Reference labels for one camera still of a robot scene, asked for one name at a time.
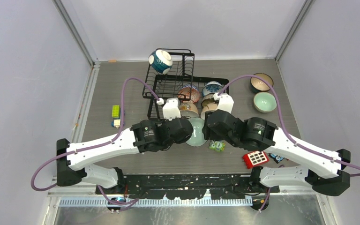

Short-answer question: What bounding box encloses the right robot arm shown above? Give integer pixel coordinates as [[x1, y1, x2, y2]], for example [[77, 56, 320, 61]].
[[202, 110, 351, 196]]

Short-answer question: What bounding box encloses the red grid block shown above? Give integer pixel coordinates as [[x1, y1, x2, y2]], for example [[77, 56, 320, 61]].
[[242, 151, 270, 169]]

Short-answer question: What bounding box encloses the dark teal bowl white foot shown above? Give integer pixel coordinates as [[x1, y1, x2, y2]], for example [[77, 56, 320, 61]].
[[148, 49, 173, 75]]

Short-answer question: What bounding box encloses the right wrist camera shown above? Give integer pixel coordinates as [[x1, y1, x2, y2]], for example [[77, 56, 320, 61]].
[[213, 93, 234, 113]]

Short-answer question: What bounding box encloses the brown rimmed stacked bowl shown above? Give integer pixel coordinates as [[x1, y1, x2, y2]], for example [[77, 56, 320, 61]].
[[201, 93, 217, 108]]

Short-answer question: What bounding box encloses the teal bowl tan interior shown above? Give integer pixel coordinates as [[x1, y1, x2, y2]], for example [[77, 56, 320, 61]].
[[249, 73, 274, 93]]

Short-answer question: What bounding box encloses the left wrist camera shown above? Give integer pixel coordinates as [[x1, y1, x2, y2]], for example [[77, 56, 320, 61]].
[[157, 98, 181, 121]]

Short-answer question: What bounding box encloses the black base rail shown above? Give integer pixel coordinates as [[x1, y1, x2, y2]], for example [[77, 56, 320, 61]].
[[125, 173, 268, 200]]

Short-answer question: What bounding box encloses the yellow blue toy block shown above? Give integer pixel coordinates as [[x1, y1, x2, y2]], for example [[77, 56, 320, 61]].
[[111, 105, 121, 128]]

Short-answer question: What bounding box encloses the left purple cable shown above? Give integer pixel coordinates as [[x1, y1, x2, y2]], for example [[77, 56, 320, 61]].
[[30, 77, 165, 212]]

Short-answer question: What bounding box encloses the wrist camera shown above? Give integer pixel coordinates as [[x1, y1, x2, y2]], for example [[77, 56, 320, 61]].
[[157, 98, 181, 121], [213, 93, 234, 113]]

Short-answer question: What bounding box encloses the pale mint bowl front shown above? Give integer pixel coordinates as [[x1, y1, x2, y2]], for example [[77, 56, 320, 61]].
[[186, 118, 207, 147]]

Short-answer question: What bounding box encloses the green owl block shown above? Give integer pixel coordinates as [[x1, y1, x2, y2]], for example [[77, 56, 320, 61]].
[[209, 141, 226, 152]]

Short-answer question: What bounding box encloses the cream bowl right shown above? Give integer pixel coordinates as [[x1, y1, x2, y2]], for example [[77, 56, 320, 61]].
[[200, 102, 218, 120]]

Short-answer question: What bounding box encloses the black wire dish rack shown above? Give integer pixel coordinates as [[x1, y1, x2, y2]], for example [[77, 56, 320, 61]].
[[145, 48, 229, 111]]

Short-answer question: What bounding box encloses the blue white patterned bowl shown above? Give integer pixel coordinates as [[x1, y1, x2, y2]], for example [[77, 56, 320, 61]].
[[202, 81, 224, 97]]

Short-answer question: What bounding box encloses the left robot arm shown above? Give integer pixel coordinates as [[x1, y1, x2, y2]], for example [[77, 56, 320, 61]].
[[56, 118, 194, 194]]

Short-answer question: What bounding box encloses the mint green bowl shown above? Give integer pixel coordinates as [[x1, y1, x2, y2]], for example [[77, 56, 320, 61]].
[[253, 92, 277, 113]]

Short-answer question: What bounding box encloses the cream bowl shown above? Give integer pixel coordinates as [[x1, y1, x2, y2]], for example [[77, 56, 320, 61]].
[[179, 101, 199, 119], [200, 102, 218, 120]]

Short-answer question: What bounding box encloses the red patterned bowl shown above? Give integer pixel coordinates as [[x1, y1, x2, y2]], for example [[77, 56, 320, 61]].
[[177, 86, 201, 103]]

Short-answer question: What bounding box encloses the dark blue owl block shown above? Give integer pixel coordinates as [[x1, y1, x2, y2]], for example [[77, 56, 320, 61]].
[[269, 153, 285, 164]]

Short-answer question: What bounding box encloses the cream bowl left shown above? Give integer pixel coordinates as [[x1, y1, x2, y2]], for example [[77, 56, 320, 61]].
[[179, 101, 199, 119]]

